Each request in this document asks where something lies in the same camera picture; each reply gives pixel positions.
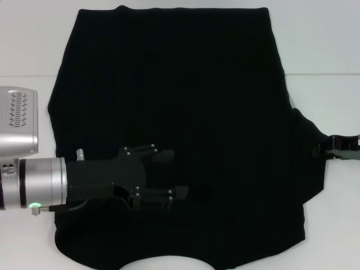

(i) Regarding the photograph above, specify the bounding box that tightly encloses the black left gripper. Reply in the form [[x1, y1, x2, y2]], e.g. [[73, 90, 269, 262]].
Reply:
[[65, 143, 190, 211]]

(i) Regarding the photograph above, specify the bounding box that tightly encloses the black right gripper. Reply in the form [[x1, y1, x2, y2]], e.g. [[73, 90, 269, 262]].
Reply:
[[311, 134, 360, 162]]

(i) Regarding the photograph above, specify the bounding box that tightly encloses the black shirt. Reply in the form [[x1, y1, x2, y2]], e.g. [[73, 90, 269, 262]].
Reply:
[[47, 4, 336, 270]]

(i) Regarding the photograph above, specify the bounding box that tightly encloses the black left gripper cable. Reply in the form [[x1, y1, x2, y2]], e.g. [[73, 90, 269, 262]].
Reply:
[[30, 197, 91, 217]]

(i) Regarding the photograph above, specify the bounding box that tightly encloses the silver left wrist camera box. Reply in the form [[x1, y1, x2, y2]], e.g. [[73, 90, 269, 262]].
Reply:
[[0, 85, 39, 157]]

